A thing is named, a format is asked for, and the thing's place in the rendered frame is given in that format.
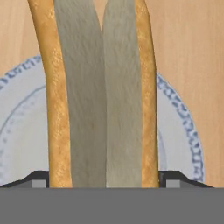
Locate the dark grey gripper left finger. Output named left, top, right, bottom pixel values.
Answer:
left=0, top=170, right=50, bottom=189

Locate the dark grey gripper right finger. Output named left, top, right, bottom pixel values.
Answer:
left=157, top=171, right=215, bottom=189

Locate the split hot dog bun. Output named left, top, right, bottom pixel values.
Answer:
left=27, top=0, right=160, bottom=189

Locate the white plate with blue rim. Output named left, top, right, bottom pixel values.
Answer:
left=0, top=54, right=206, bottom=187

